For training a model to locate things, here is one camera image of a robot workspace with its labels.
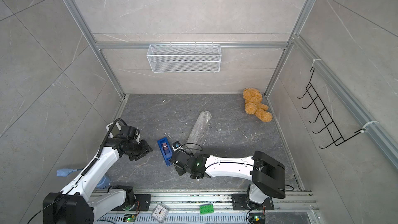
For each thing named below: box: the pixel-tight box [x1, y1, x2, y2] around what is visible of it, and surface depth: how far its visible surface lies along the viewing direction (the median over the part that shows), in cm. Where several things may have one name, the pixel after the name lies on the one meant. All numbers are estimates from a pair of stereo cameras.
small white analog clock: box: [151, 203, 169, 223], surface depth 70 cm
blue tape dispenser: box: [157, 136, 174, 167], surface depth 87 cm
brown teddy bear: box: [243, 87, 274, 123], surface depth 106 cm
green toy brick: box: [199, 204, 215, 215], surface depth 70 cm
